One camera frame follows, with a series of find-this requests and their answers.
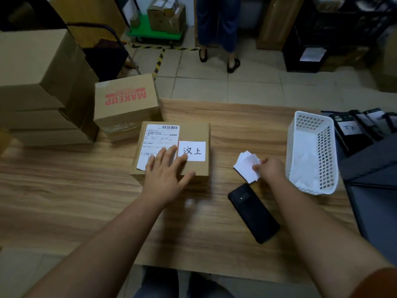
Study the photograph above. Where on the person's left hand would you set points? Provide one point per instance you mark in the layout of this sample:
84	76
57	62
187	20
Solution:
164	180

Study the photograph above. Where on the person's right hand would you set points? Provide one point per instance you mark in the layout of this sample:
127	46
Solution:
273	169

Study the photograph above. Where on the stack of white stickers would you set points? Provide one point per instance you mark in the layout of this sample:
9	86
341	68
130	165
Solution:
245	167

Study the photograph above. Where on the red printed cardboard box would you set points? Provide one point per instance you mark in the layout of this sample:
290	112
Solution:
198	170

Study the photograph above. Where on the black handheld scanner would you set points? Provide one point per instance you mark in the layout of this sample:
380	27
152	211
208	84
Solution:
254	214

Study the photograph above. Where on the red striped cardboard box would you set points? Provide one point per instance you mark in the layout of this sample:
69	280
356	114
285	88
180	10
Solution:
124	108

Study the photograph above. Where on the person's right forearm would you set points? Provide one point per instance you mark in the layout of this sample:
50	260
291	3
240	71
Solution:
319	232

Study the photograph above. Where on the person's left forearm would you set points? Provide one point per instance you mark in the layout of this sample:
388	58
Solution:
99	254

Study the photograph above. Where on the person's left leg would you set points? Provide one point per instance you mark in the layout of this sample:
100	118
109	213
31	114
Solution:
155	285

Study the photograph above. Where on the person's leg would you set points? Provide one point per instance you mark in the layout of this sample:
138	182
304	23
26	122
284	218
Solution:
211	288
155	285

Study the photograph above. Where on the person's right leg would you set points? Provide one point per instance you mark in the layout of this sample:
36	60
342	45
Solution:
211	288

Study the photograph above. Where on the medium taped cardboard box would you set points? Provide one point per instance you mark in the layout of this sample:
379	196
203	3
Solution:
167	23

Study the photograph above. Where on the tiny cardboard box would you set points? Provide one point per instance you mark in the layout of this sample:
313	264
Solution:
135	21

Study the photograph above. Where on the small labelled cardboard box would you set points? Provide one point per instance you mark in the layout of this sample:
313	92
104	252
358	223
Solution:
155	4

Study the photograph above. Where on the small yellowish cardboard box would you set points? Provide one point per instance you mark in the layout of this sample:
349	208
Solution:
170	2

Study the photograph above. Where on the stack of large cardboard boxes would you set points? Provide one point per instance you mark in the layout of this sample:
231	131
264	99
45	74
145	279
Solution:
90	15

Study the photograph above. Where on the pile of translucent backing papers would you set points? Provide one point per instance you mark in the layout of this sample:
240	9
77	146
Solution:
302	164

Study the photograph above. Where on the white perforated plastic tray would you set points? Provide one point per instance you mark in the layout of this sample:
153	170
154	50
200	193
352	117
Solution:
328	152

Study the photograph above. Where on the black scanners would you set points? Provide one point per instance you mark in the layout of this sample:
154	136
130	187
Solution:
349	133

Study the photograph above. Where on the black flat device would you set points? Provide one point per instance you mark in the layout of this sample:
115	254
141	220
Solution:
391	122
367	125
378	119

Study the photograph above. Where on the dark metal shelf rack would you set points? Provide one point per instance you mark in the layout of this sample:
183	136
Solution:
372	207

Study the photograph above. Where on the black plastic crates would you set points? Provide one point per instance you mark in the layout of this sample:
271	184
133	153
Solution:
291	63

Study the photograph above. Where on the green platform trolley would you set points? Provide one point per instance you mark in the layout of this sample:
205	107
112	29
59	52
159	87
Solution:
155	37

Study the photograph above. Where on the wooden drawer desk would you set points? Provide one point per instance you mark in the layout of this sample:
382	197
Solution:
279	21

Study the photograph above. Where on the black plastic crate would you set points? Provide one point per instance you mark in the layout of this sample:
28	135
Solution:
369	24
316	27

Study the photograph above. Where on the black office chair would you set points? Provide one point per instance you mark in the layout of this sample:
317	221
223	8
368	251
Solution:
31	12

